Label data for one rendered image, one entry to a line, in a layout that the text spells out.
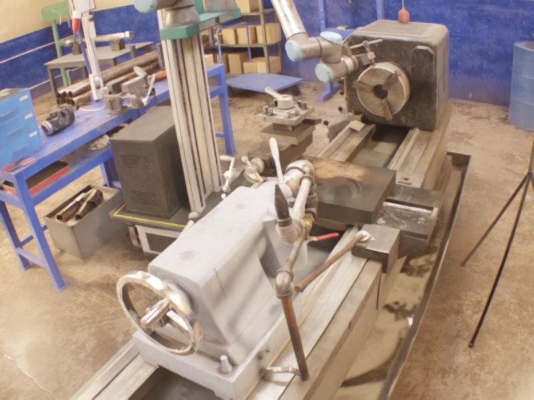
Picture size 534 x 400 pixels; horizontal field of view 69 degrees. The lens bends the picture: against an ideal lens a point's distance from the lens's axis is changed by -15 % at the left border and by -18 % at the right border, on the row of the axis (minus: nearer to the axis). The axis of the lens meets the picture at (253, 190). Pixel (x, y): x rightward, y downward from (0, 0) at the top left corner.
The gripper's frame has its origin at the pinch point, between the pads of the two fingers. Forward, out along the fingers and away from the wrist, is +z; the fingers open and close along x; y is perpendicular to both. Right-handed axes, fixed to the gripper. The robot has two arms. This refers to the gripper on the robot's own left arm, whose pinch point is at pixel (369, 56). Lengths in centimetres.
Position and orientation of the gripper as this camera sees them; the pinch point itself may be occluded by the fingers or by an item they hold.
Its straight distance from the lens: 218.3
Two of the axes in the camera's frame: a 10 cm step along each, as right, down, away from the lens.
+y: 3.4, 9.0, 2.7
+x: 5.5, 0.4, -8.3
